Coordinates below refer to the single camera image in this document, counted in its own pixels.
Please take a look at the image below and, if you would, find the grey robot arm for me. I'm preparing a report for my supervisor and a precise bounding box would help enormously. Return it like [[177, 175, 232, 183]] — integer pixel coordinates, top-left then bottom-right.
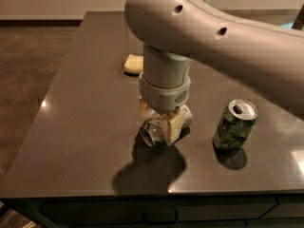
[[124, 0, 304, 117]]

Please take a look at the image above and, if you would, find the dark cabinet drawer handle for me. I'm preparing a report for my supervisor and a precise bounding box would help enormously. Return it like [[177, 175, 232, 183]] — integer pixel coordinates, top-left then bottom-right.
[[142, 208, 179, 225]]

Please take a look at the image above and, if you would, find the yellow sponge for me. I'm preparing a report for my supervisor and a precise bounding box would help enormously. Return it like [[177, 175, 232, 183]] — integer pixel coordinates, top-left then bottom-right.
[[123, 54, 143, 75]]

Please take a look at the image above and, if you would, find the white green 7up can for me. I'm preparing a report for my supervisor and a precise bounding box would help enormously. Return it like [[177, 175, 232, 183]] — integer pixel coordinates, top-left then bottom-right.
[[139, 105, 193, 148]]

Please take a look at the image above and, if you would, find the dark green soda can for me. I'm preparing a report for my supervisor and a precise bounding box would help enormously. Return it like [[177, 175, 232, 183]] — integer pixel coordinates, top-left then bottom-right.
[[213, 99, 258, 155]]

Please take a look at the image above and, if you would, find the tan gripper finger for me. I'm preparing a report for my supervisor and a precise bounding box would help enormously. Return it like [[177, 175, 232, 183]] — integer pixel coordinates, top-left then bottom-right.
[[164, 109, 186, 145], [139, 97, 156, 122]]

